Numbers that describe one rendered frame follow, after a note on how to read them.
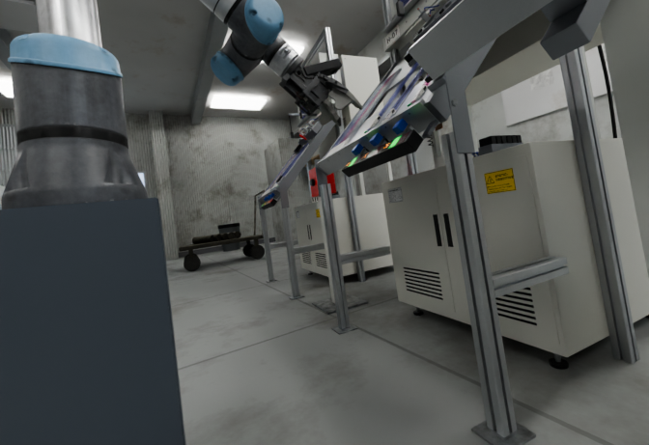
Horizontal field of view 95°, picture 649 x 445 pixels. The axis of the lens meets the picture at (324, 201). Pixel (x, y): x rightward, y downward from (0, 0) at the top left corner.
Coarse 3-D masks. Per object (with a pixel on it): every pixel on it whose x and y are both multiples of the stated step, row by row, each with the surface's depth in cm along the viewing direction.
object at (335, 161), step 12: (408, 108) 72; (420, 108) 69; (396, 120) 77; (408, 120) 74; (420, 120) 72; (432, 120) 70; (372, 132) 87; (384, 132) 84; (348, 144) 101; (360, 144) 96; (336, 156) 112; (348, 156) 107; (324, 168) 126; (336, 168) 120
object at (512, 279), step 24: (456, 96) 63; (456, 120) 62; (456, 144) 62; (480, 144) 99; (504, 144) 97; (528, 264) 71; (552, 264) 70; (504, 288) 64; (480, 432) 62; (528, 432) 60
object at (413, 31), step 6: (438, 0) 117; (444, 0) 111; (432, 6) 122; (438, 6) 114; (426, 12) 125; (432, 12) 117; (420, 18) 125; (414, 24) 128; (420, 24) 124; (414, 30) 127; (408, 36) 131; (414, 36) 129; (414, 42) 132
